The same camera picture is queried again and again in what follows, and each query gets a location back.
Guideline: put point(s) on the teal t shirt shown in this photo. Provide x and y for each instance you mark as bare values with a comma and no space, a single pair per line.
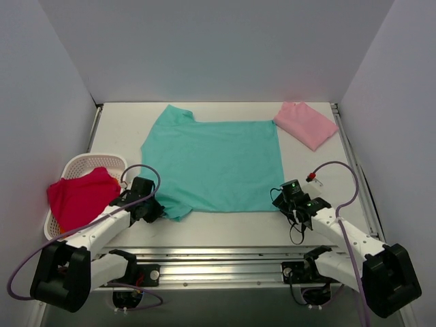
213,167

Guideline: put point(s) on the crimson t shirt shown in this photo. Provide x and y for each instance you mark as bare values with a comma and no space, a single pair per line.
56,192

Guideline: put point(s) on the folded pink t shirt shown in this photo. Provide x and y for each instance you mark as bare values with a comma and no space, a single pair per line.
305,124

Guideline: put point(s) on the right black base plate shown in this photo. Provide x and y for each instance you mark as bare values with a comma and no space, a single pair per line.
300,272

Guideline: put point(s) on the aluminium rail frame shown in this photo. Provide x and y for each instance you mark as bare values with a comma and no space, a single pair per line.
229,250

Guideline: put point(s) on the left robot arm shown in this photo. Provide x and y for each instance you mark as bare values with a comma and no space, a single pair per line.
69,270

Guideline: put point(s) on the orange t shirt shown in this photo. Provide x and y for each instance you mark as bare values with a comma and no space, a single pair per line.
86,201

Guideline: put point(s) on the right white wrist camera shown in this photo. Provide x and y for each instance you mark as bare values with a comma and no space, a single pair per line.
313,186

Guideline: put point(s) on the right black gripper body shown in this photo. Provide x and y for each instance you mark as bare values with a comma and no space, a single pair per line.
281,201

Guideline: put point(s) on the white plastic laundry basket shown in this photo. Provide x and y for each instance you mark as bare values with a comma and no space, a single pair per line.
80,166

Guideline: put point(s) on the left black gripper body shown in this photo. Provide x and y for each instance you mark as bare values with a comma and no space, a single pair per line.
155,211

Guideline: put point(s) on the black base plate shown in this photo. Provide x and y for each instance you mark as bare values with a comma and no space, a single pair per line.
141,275
300,272

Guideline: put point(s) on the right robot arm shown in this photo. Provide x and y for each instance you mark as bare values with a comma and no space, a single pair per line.
382,274

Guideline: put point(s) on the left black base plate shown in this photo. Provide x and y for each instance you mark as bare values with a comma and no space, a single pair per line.
141,275

